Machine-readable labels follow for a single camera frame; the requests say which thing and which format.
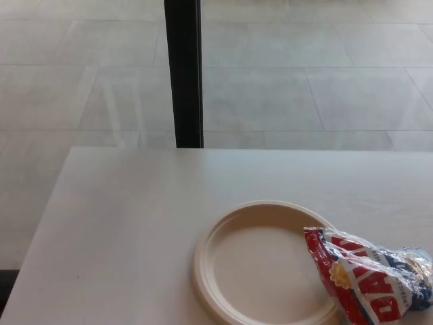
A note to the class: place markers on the red white sunflower seed bag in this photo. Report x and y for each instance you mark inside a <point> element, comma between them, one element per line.
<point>372,284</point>

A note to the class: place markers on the cream round paper plate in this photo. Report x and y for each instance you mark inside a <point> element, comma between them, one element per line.
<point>257,264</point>

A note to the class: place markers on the black vertical window post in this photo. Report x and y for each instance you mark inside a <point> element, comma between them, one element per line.
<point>184,67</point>

